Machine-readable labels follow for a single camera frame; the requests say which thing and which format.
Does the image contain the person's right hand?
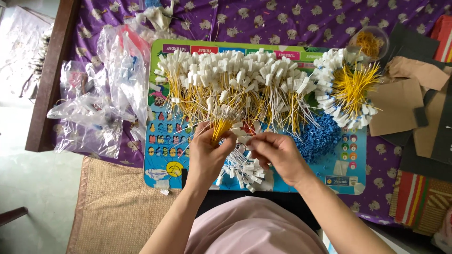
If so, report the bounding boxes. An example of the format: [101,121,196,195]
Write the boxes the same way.
[246,132,313,188]

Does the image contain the person's left hand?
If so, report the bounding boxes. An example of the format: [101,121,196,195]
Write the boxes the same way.
[186,122,238,185]

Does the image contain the yellow wire bundle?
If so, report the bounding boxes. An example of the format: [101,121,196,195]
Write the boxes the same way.
[210,106,245,146]

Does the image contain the white plastic connector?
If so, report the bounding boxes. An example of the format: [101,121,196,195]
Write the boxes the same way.
[231,122,252,145]

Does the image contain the pile of small blue pieces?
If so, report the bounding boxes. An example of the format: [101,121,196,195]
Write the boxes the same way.
[285,113,342,165]

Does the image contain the colourful printed lap board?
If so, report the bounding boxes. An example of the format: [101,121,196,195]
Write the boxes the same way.
[143,39,368,195]

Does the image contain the person's black garment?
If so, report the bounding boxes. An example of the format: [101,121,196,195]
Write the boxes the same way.
[181,169,321,231]

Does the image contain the person's pink garment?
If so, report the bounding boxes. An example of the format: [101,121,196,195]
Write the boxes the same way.
[184,196,330,254]

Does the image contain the beige straw mat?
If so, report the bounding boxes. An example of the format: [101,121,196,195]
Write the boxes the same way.
[66,157,198,254]

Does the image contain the heap of clear plastic bags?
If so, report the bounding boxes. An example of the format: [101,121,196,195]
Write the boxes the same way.
[47,18,153,159]

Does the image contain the brown cardboard pieces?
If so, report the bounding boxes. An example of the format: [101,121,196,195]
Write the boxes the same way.
[367,56,452,159]

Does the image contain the purple patterned bedsheet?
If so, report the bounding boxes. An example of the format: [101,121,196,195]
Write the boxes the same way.
[53,0,452,226]

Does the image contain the striped woven mat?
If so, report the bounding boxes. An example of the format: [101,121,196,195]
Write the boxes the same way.
[389,170,452,236]

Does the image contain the crumpled white plastic bag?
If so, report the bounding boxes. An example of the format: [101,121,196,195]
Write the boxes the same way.
[136,0,185,36]

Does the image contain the dark grey sheets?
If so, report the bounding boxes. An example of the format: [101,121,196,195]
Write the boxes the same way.
[379,22,452,179]

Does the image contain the dark wooden furniture piece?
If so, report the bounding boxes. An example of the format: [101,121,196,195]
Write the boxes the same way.
[0,206,29,227]

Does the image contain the red striped cloth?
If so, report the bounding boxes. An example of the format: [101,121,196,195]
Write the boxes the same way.
[430,15,452,63]

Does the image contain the pile of white wired connectors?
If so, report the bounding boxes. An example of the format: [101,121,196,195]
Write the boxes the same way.
[215,141,273,193]

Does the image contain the heap of yellow wired connectors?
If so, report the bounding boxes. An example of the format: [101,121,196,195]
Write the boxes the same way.
[154,48,319,136]

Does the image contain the round bunch of yellow wires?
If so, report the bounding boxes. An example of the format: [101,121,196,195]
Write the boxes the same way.
[312,48,384,130]

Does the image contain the clear bowl with yellow wires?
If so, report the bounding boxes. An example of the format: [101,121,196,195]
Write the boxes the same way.
[347,25,390,63]

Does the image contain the dark wooden bed frame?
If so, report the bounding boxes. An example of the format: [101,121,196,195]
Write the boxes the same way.
[25,0,82,153]

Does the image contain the bundle of wired parts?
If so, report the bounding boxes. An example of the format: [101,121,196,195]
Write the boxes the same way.
[19,24,54,99]

